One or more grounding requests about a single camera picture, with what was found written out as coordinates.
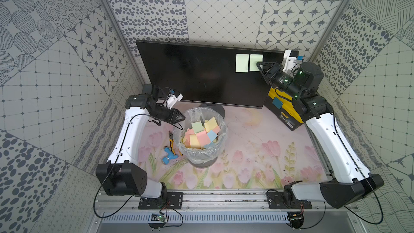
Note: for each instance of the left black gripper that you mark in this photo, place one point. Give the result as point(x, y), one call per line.
point(170, 114)

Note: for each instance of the pale yellow sticky note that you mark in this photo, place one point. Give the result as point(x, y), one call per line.
point(211, 124)

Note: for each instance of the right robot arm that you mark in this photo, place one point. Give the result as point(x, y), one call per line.
point(295, 102)

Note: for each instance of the grey mesh waste bin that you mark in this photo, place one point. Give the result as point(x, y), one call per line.
point(202, 161)

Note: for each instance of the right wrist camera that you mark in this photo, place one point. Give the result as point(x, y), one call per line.
point(290, 62)

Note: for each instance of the pale green sticky note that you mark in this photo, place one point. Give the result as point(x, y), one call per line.
point(242, 63)

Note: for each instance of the blue plastic tool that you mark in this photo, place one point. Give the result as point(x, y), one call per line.
point(170, 155)

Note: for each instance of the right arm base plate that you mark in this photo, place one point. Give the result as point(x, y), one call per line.
point(285, 200)

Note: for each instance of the yellow black pliers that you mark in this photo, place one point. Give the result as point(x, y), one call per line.
point(171, 140)

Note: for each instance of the aluminium mounting rail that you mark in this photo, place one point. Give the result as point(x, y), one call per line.
point(194, 200)

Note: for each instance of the yellow black toolbox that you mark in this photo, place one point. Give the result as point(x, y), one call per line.
point(280, 104)

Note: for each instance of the pink sticky note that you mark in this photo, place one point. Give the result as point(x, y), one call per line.
point(203, 138)

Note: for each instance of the left circuit board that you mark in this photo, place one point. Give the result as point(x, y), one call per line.
point(157, 221)

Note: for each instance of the yellow note in bin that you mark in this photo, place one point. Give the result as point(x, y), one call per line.
point(194, 143)

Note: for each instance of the right circuit board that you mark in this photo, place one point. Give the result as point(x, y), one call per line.
point(296, 220)

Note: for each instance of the circuit board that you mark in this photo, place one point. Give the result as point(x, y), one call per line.
point(296, 220)
point(157, 221)

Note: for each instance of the clear plastic bin liner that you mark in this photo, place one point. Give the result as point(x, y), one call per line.
point(184, 126)

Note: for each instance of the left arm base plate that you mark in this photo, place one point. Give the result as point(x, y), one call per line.
point(170, 200)

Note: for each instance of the light blue sticky note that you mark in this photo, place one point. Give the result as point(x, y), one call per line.
point(212, 135)

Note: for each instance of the round grey monitor base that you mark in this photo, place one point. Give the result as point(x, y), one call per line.
point(216, 107)

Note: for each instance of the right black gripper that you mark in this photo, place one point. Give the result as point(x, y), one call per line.
point(273, 72)

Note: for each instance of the green note in bin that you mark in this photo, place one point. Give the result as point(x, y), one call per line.
point(197, 127)

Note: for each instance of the black flat monitor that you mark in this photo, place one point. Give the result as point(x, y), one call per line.
point(208, 74)

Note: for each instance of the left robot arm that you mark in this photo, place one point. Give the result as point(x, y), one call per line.
point(121, 175)

